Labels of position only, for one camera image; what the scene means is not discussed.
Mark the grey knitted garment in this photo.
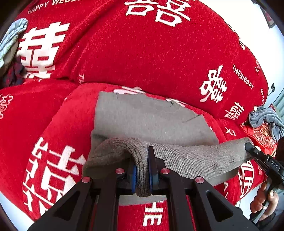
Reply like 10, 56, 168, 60
82, 92, 252, 197

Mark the right hand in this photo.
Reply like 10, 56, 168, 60
250, 181, 279, 221

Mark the red embroidered pillow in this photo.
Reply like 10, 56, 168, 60
241, 122, 278, 157

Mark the grey-blue fleece cloth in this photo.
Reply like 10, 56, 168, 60
248, 106, 284, 142

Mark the red wedding blanket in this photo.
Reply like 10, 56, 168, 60
1, 1, 269, 230

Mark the dark plaid cloth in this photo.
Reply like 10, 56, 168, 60
1, 57, 24, 88

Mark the light blue-white folded cloth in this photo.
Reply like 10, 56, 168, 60
0, 18, 28, 67

